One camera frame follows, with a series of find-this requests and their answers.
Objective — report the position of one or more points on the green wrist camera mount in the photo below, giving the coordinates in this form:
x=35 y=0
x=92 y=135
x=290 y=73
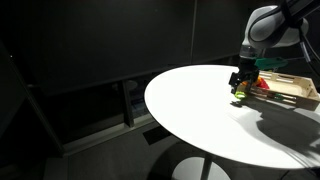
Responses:
x=270 y=63

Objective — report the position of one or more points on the white table pedestal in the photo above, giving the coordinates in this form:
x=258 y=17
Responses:
x=203 y=168

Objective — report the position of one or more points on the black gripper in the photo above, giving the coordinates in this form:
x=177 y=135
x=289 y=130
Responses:
x=246 y=71

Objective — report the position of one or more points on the wooden tray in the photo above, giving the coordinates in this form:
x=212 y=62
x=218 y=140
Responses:
x=293 y=90

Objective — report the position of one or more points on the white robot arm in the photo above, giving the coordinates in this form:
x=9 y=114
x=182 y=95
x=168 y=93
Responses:
x=273 y=26

